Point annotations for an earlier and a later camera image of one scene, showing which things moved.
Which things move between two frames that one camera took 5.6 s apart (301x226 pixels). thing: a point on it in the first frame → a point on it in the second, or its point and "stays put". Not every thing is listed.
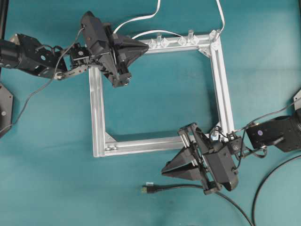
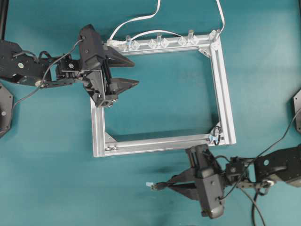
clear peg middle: x=159 y=37 stays put
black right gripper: x=215 y=165 → x=209 y=179
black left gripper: x=103 y=50 → x=94 y=56
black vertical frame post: x=4 y=11 stays put
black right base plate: x=297 y=100 stays put
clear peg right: x=190 y=36 stays put
